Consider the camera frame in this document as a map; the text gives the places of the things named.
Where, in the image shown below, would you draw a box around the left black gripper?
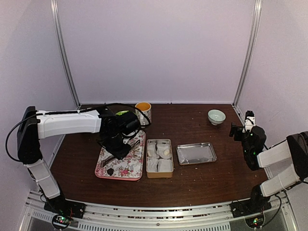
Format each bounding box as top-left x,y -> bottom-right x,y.
102,131 -> 131,160

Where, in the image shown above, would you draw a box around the white swirl chocolate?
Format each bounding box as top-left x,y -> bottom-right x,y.
147,150 -> 155,157

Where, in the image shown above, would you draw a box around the tan tin lid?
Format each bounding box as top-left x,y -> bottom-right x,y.
176,142 -> 217,166

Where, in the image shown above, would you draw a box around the white heart chocolate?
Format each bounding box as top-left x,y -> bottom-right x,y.
164,149 -> 170,155

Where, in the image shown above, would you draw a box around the metal tongs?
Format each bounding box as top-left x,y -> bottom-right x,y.
100,156 -> 115,167

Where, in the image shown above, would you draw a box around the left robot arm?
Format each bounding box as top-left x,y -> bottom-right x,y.
17,106 -> 140,214

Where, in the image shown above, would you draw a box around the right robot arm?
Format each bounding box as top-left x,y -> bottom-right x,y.
229,123 -> 308,213

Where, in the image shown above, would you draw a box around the dark chocolate piece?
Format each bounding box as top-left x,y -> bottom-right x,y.
107,168 -> 114,176

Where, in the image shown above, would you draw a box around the tan chocolate tin box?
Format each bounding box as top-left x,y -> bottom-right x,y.
146,139 -> 174,179

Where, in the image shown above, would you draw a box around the pale celadon small bowl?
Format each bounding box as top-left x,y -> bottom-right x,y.
207,109 -> 226,126

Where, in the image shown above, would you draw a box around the green plastic plate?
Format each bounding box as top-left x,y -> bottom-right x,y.
115,110 -> 129,116

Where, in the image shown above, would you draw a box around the floral rectangular tray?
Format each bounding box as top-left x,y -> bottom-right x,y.
94,130 -> 146,181

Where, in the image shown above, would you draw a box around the floral mug orange inside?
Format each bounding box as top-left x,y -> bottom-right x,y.
135,102 -> 152,128

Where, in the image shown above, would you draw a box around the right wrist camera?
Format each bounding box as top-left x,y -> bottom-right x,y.
244,110 -> 256,132

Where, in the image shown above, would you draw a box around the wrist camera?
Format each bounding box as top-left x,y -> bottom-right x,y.
116,111 -> 140,135
244,110 -> 256,132

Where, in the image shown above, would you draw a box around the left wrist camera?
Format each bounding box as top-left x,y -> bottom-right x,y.
116,111 -> 140,135

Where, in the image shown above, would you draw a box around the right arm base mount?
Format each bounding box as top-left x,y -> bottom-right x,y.
230,185 -> 271,229

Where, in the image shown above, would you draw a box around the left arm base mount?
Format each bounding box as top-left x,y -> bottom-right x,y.
43,195 -> 86,231

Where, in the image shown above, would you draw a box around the aluminium front rail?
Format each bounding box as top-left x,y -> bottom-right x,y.
20,190 -> 299,231

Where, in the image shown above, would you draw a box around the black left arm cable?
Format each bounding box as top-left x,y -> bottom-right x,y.
5,103 -> 147,163

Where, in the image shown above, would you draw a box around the right aluminium corner post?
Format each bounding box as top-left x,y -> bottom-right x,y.
232,0 -> 262,108

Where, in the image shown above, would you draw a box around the aluminium corner post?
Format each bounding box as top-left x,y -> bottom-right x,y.
232,0 -> 262,108
50,0 -> 80,108

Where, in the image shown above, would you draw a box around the left aluminium corner post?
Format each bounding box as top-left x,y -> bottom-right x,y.
50,0 -> 80,108

